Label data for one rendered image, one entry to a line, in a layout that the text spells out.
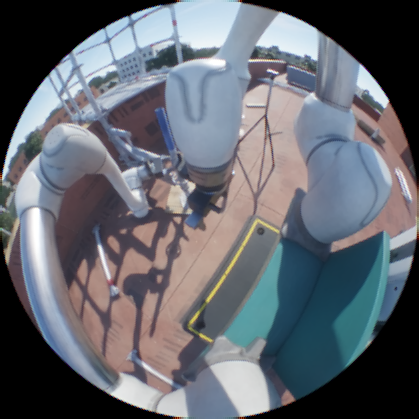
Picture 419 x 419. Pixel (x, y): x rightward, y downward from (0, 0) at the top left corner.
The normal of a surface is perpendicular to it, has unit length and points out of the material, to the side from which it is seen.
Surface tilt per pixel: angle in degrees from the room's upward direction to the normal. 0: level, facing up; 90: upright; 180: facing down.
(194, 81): 73
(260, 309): 0
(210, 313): 0
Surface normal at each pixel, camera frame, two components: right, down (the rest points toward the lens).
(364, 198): -0.71, 0.44
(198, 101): -0.16, 0.81
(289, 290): -0.06, -0.44
